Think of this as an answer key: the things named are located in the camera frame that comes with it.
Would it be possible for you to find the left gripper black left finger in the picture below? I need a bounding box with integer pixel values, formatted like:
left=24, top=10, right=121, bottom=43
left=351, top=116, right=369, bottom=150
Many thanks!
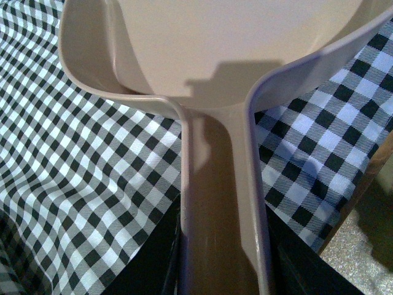
left=104, top=202, right=181, bottom=294

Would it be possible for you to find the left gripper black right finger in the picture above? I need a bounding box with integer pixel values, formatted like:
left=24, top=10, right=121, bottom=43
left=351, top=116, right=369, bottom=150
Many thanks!
left=266, top=207, right=362, bottom=294

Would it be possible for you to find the beige plastic dustpan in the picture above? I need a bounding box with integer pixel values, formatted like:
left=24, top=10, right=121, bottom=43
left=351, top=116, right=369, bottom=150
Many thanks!
left=58, top=1, right=392, bottom=294

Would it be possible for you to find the black white checkered tablecloth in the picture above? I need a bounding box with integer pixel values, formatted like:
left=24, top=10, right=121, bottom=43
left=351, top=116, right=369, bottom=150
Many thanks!
left=1, top=1, right=392, bottom=294

